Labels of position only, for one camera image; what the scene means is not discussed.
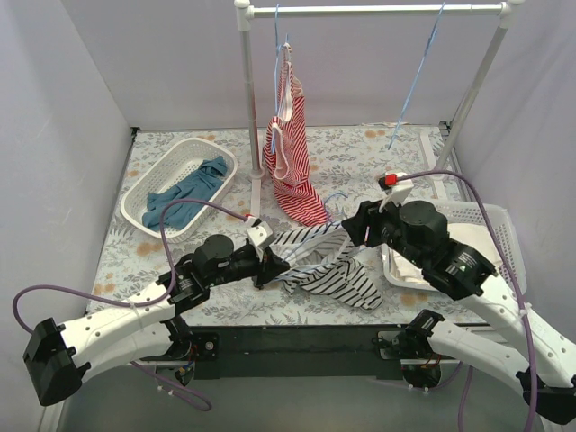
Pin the white metal clothes rack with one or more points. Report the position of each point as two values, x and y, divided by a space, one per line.
246 13

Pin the white oval laundry basket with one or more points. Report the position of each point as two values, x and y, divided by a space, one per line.
179 162

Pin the white rectangular laundry basket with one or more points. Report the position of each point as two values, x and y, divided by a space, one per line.
505 239

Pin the black white striped tank top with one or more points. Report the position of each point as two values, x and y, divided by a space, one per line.
355 289

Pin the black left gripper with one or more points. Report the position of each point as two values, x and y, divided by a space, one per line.
265 265

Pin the red white striped tank top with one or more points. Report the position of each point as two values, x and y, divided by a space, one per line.
286 152

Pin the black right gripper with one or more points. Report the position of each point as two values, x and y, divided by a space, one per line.
366 225

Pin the white folded cloth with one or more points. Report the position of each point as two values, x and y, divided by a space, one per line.
476 236

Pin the floral patterned table mat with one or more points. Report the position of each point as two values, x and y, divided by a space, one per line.
345 165

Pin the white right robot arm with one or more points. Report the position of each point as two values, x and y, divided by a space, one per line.
536 360

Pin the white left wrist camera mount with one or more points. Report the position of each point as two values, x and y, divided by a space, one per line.
259 235

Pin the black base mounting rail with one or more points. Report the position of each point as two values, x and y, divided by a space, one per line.
286 351

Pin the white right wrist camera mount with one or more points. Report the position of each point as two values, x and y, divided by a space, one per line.
396 191

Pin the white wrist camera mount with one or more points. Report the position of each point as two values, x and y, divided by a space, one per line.
259 235
396 191

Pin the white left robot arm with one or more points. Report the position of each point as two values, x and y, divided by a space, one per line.
59 358

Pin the blue garment in basket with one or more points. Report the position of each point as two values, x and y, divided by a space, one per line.
201 184

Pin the blue wire hanger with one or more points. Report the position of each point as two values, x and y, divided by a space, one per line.
315 252
415 80
278 67

